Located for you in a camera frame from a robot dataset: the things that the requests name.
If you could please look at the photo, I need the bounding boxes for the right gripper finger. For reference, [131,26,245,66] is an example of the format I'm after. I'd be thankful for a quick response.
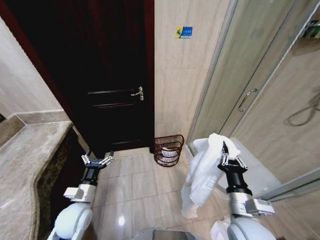
[220,141,231,167]
[234,156,249,170]

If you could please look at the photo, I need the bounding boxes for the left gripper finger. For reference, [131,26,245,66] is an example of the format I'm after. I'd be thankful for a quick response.
[100,150,115,167]
[81,149,92,166]

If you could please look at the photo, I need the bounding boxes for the white towel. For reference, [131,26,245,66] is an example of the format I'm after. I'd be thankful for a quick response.
[180,133,241,219]

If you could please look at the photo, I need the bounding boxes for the white cloth in hamper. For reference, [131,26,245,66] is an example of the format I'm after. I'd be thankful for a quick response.
[159,147,180,159]

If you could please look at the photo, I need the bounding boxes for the white toilet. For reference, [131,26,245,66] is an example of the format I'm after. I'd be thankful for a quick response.
[216,136,284,199]

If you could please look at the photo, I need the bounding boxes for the white crumpled cloth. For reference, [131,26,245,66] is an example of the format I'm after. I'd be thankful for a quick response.
[209,219,231,240]

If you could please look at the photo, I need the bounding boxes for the marble vanity counter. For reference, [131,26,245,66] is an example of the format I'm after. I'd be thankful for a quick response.
[0,109,87,240]

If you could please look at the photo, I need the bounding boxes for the white robot front shell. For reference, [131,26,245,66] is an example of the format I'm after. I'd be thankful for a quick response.
[134,226,199,240]

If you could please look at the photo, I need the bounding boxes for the glass shower door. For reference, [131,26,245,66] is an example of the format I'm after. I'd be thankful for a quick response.
[186,0,320,156]

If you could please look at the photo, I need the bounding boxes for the dark wooden door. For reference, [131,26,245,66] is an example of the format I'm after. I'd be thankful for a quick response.
[0,0,156,161]

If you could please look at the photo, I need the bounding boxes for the green bottle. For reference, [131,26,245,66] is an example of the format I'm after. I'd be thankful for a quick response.
[300,20,320,39]

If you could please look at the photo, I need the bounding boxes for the dark red wire hamper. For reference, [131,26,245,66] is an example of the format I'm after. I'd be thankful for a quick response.
[153,134,186,168]

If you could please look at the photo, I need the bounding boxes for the silver shower door handle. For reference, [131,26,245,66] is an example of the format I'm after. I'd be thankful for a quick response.
[237,87,259,113]

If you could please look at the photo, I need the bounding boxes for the brass door handle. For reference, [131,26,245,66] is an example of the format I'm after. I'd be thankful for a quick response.
[130,86,145,102]

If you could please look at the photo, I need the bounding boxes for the silver shower hose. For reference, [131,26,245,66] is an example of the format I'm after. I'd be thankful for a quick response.
[284,86,320,127]

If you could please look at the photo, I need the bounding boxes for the blue and yellow wall sign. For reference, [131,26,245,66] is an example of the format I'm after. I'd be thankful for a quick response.
[175,25,194,40]

